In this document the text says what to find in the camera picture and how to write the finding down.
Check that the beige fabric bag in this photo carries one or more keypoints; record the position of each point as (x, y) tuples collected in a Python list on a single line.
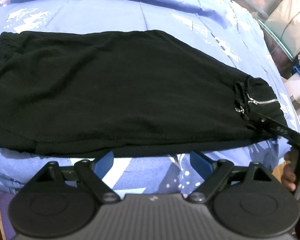
[(284, 22)]

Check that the clear teal-rimmed storage box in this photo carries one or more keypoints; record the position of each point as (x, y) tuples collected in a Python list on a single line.
[(261, 10)]

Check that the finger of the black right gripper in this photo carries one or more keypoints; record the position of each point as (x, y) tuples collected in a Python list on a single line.
[(274, 128)]

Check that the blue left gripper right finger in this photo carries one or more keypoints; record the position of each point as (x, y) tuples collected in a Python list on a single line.
[(202, 164)]

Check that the blue patterned bed sheet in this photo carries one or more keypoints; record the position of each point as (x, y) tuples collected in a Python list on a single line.
[(219, 28)]

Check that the black pants with zipper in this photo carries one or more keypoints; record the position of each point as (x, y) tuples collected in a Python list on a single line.
[(139, 92)]

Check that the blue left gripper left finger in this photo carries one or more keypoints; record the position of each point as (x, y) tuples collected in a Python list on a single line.
[(103, 166)]

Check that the person's dark hand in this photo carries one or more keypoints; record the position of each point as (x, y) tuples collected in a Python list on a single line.
[(288, 177)]

